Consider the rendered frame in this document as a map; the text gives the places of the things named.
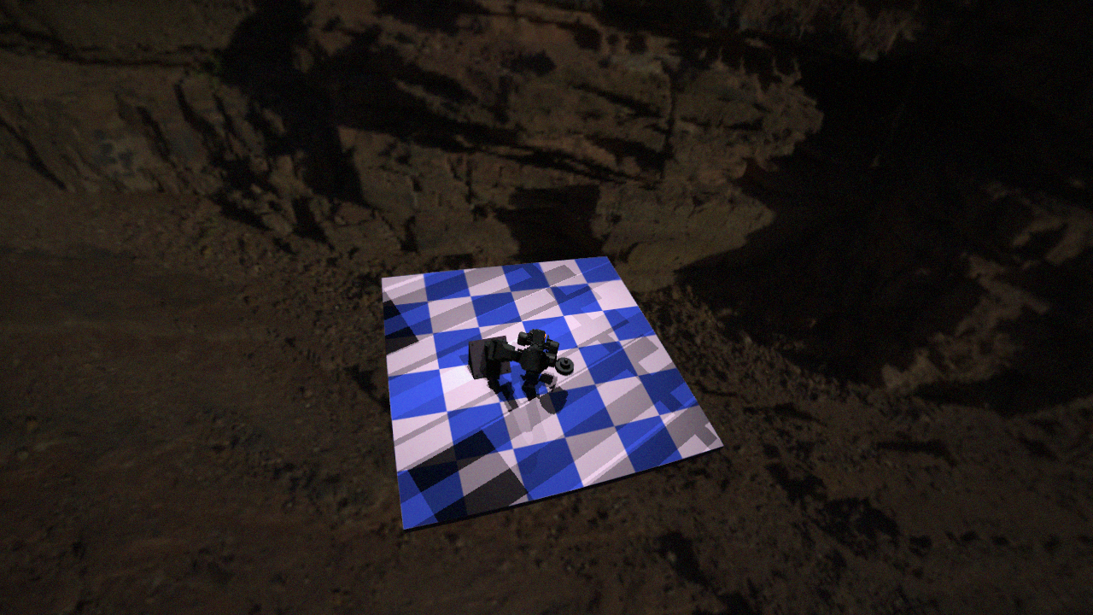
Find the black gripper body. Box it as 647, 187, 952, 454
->
517, 331, 559, 354

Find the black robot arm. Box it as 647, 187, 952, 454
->
484, 329, 557, 374

